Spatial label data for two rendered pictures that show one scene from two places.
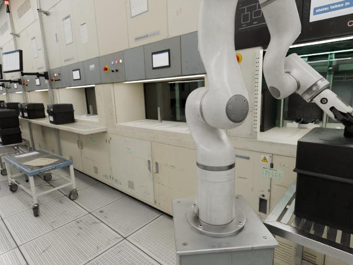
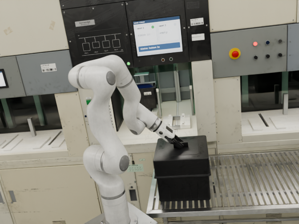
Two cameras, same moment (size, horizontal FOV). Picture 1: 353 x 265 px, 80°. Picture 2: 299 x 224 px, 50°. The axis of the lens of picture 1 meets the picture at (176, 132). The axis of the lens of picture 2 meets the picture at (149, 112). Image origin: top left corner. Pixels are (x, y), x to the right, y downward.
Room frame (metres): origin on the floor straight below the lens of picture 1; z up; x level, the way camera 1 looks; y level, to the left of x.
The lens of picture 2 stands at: (-0.60, 0.42, 1.80)
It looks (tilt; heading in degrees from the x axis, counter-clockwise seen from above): 19 degrees down; 327
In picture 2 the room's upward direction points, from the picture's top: 8 degrees counter-clockwise
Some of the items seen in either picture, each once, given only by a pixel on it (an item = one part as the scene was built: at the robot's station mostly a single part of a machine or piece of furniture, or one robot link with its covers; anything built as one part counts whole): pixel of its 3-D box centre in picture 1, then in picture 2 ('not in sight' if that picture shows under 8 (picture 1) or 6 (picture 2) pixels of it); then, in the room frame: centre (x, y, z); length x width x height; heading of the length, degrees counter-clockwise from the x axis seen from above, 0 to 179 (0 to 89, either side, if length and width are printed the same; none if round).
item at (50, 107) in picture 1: (60, 113); not in sight; (2.87, 1.56, 0.93); 0.30 x 0.28 x 0.26; 45
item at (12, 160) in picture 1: (41, 176); not in sight; (2.37, 1.63, 0.24); 0.97 x 0.52 x 0.48; 51
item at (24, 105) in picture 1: (33, 110); not in sight; (3.66, 2.45, 0.93); 0.30 x 0.28 x 0.26; 51
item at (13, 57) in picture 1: (27, 65); not in sight; (3.09, 2.05, 1.59); 0.50 x 0.41 x 0.36; 138
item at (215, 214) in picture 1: (215, 191); (115, 208); (0.63, -0.12, 0.85); 0.19 x 0.19 x 0.18
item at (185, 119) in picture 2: not in sight; (176, 121); (1.18, -0.99, 0.89); 0.22 x 0.21 x 0.04; 138
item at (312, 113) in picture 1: (307, 101); (143, 92); (1.60, -1.00, 1.06); 0.24 x 0.20 x 0.32; 48
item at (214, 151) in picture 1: (209, 124); (103, 169); (0.66, -0.11, 1.07); 0.19 x 0.12 x 0.24; 22
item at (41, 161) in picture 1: (40, 161); not in sight; (2.23, 1.51, 0.47); 0.31 x 0.23 x 0.02; 70
